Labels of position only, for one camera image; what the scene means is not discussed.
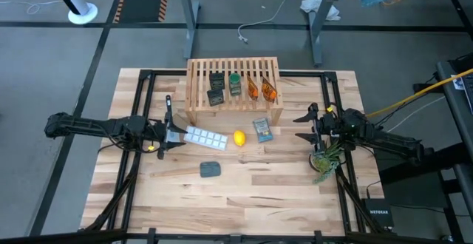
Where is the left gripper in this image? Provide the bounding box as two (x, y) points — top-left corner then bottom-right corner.
(154, 95), (188, 160)

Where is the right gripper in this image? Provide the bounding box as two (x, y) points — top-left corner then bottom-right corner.
(293, 103), (336, 152)

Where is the orange taco mix packet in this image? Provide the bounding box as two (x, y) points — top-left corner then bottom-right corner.
(246, 74), (259, 101)
(261, 76), (278, 103)

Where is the green black pepper tin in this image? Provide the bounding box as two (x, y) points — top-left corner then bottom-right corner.
(208, 72), (225, 90)
(206, 88), (225, 107)

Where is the green-lidded spice jar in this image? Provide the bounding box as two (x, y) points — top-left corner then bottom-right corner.
(228, 72), (242, 97)

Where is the wooden slatted shelf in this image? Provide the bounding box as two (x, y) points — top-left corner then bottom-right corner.
(184, 56), (285, 126)

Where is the white ice cube tray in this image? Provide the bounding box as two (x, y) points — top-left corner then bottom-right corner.
(183, 125), (229, 152)

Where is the green air plant pot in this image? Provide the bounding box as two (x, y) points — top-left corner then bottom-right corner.
(309, 139), (345, 185)

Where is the yellow lemon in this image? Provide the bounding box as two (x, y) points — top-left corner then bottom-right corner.
(233, 130), (247, 147)

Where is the black netgear router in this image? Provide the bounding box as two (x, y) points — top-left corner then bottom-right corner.
(361, 198), (395, 231)

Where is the white cloth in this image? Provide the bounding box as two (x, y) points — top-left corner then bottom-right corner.
(299, 0), (341, 21)

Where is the black side desk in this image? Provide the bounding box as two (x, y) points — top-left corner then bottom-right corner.
(435, 51), (473, 223)

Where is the white pillar round base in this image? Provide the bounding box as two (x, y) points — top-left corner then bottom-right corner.
(46, 0), (99, 26)

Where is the black aluminium rig frame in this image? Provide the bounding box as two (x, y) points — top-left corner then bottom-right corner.
(0, 68), (473, 244)

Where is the yellow cable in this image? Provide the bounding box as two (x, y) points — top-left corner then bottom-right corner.
(365, 0), (473, 118)

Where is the white cable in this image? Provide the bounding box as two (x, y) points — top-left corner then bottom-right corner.
(237, 0), (288, 44)

